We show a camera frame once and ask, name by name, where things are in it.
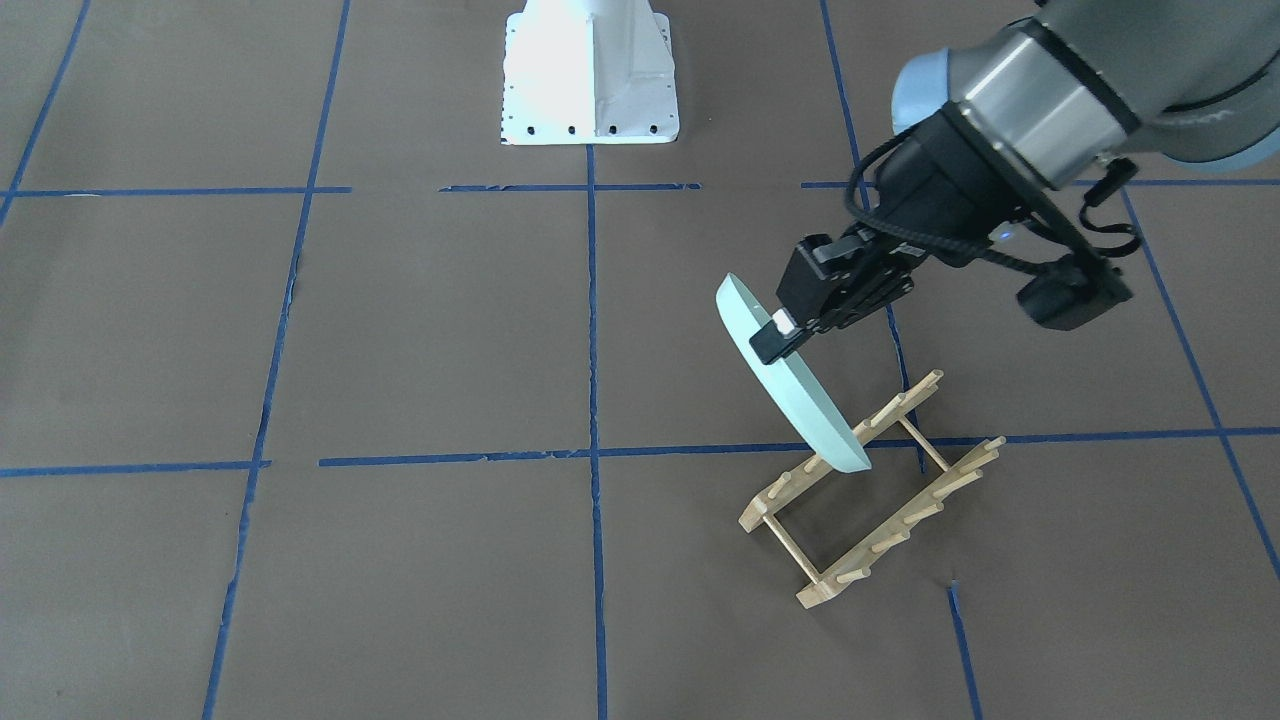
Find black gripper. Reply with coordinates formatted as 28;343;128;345
750;105;1041;365

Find light green plate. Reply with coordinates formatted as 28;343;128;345
716;273;872;473

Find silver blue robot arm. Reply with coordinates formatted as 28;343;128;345
739;1;1277;365

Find wooden plate rack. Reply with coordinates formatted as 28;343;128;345
736;368;1007;609

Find brown paper table cover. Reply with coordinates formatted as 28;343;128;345
3;1;1277;719

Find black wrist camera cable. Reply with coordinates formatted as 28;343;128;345
846;126;1076;281

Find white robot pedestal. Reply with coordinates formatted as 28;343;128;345
500;1;681;146

